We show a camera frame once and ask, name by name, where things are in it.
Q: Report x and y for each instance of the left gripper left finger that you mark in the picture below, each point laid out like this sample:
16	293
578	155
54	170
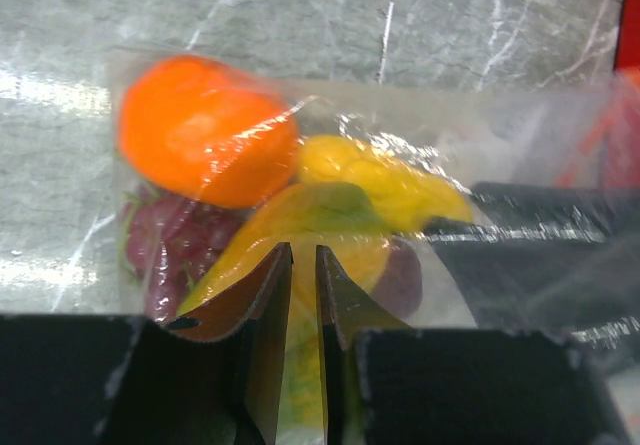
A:
244	327

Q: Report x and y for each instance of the clear zip top bag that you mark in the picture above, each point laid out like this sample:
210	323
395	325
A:
444	379

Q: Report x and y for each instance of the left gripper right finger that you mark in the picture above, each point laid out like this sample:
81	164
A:
344	310

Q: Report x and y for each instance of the orange fake fruit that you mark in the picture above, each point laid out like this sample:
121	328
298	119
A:
204	130

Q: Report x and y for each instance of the purple fake grapes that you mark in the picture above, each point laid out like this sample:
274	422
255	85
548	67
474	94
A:
169	242

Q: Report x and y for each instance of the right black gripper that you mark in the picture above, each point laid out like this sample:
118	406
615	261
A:
549	258

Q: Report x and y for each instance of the yellow fake fruit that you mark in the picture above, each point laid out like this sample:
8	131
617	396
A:
402	195

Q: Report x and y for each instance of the red plastic bin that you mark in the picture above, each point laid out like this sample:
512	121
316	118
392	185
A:
627	48

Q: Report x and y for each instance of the green orange fake mango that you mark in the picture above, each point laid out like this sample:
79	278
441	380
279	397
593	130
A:
338	215

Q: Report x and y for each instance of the dark purple fake plum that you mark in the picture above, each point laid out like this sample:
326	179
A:
399	289

